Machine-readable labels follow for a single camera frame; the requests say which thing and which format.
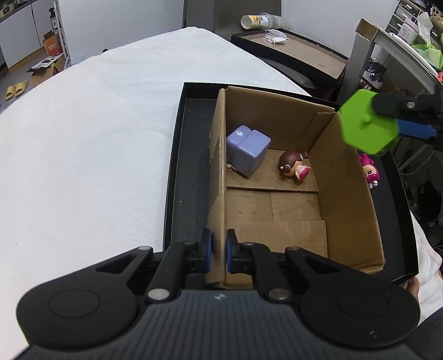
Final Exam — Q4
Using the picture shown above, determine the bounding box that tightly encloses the brown-haired doll figurine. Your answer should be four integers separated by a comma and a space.
278, 150, 310, 182

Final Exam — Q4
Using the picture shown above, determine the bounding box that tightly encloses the small cardboard box with magazines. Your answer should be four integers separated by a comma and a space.
27, 54, 65, 87

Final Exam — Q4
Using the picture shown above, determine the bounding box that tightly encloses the green tissue pack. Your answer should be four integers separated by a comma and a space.
412, 44, 443, 71

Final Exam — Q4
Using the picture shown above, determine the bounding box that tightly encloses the white face mask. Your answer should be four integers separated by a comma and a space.
263, 29, 288, 46

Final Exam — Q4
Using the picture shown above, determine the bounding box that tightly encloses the yellow slippers pair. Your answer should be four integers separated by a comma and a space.
4, 80, 29, 101

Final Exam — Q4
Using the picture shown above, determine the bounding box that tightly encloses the green block toy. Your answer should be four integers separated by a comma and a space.
339, 89, 399, 155

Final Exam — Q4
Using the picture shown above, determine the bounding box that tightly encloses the pink-hooded doll figurine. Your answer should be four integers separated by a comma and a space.
359, 154, 380, 189

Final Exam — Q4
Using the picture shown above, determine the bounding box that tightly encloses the grey desk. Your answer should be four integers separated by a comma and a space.
338, 18, 439, 104

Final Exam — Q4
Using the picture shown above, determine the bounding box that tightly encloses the orange box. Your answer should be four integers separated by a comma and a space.
43, 31, 63, 56

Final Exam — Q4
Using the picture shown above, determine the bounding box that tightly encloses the lavender block toy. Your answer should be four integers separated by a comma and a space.
226, 125, 271, 177

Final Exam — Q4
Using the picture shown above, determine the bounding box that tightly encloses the white yellow plastic bottle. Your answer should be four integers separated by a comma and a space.
240, 13, 282, 30

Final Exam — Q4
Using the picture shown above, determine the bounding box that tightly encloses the black framed side board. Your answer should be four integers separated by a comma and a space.
231, 29, 348, 83

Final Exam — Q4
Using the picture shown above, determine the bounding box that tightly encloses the black tray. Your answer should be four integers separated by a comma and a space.
163, 83, 418, 284

